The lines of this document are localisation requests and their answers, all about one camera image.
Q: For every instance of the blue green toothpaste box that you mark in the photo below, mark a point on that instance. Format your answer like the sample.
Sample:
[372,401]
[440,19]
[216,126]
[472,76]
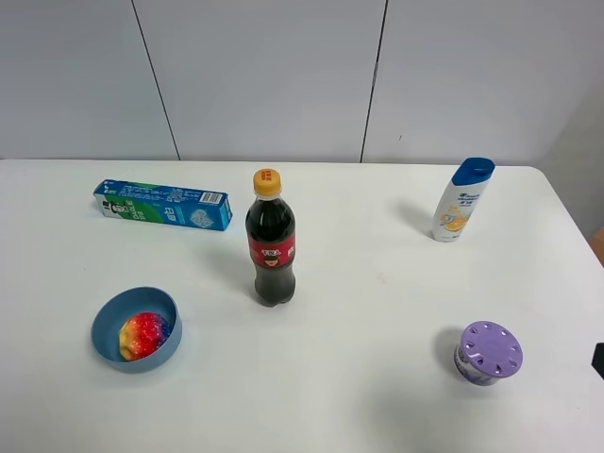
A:
[166,205]

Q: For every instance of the purple lidded air freshener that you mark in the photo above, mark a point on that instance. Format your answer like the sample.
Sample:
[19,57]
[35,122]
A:
[487,352]

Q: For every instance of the black object at right edge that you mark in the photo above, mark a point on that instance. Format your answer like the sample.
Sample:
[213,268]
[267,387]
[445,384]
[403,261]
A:
[598,359]

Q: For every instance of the cola bottle yellow cap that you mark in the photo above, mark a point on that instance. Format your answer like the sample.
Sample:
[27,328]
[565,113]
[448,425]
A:
[270,231]

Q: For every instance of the blue plastic bowl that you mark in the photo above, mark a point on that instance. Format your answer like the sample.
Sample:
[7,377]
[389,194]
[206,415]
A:
[109,320]

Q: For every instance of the white shampoo bottle blue cap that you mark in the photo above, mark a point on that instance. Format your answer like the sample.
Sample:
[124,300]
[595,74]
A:
[460,199]

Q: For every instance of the rainbow spiky squishy ball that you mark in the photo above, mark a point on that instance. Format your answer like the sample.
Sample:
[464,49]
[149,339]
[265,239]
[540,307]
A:
[142,335]

